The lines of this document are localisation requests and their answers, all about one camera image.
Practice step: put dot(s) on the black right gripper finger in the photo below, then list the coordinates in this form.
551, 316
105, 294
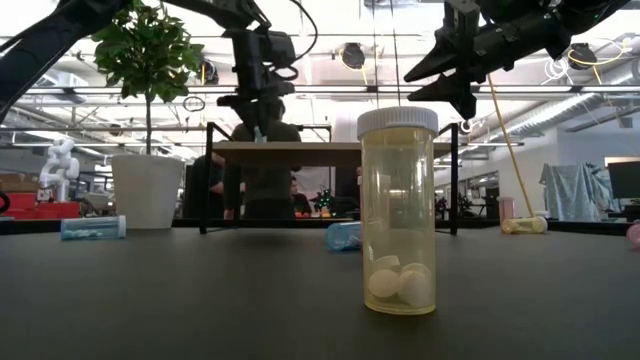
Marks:
450, 90
440, 60

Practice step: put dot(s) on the orange-red medicine bottle white cap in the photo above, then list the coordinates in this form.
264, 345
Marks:
506, 207

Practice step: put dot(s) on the pink medicine bottle white cap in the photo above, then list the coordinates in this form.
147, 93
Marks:
635, 235

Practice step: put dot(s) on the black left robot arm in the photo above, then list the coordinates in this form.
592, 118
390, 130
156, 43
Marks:
40, 45

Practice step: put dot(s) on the person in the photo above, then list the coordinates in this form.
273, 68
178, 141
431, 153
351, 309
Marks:
300, 202
202, 190
265, 185

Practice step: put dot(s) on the green leafy potted tree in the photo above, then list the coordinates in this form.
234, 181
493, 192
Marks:
145, 50

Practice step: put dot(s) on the white round plant pot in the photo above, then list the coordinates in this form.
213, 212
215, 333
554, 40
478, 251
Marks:
147, 192

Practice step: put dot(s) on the grey draped cloth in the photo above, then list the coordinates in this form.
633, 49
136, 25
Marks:
575, 195

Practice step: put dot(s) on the black computer monitor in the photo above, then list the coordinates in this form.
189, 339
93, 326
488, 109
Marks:
625, 180

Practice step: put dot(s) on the red storage box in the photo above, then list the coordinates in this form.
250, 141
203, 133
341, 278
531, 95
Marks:
50, 210

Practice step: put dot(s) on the brown cardboard box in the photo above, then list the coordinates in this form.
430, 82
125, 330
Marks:
17, 182

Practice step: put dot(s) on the wooden shelf with black frame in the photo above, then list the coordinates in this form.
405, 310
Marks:
300, 152

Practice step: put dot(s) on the silver ceiling air duct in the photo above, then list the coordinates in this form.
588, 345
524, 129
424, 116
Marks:
560, 114

